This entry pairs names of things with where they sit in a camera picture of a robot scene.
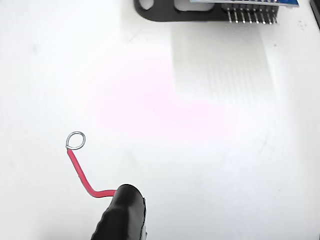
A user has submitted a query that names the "red wire with metal loop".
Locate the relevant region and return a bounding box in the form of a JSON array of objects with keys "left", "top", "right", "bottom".
[{"left": 65, "top": 130, "right": 118, "bottom": 199}]

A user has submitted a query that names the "blue circuit board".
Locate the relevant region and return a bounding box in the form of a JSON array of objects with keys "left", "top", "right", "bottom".
[{"left": 189, "top": 0, "right": 301, "bottom": 26}]

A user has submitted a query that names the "black plastic bracket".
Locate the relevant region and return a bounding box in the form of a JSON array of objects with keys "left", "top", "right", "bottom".
[{"left": 133, "top": 0, "right": 231, "bottom": 23}]

